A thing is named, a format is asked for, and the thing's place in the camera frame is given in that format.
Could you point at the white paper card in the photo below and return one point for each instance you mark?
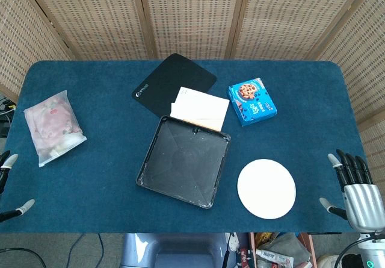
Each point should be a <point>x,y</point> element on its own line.
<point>204,105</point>

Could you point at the blue cookie box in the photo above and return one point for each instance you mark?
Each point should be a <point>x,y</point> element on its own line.
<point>252,102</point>

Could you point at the white round plate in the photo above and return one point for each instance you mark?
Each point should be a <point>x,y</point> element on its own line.
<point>266,188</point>

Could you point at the woven wooden folding screen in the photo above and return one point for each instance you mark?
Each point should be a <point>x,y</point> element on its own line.
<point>192,15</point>

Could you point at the white tube with red print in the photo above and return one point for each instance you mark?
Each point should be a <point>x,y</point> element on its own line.
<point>273,255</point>

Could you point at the black mouse pad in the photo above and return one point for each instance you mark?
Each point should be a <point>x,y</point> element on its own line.
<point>168,84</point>

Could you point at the dark patterned bag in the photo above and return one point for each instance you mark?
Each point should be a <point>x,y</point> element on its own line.
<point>240,250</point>

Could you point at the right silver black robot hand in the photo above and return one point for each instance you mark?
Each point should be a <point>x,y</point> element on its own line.
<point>361,201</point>

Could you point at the white shoe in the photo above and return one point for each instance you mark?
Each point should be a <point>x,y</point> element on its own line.
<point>328,262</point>

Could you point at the frosted plastic bag with clothes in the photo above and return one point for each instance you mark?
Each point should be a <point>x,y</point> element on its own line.
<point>54,126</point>

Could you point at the white envelope with tan edge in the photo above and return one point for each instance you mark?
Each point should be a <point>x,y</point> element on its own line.
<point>195,123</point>

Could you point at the black square tray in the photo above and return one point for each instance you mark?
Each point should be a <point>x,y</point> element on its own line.
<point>183,162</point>

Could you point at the blue felt table cloth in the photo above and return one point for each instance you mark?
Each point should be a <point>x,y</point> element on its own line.
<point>105,174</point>

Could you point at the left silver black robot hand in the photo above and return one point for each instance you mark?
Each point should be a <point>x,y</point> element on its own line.
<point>12,159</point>

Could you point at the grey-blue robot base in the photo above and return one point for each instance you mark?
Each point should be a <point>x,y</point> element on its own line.
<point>174,251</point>

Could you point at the grey cloth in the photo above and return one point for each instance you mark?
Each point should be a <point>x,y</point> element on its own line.
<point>285,247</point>

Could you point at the wooden box with clutter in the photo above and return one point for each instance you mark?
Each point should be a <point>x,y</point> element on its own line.
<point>306,250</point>

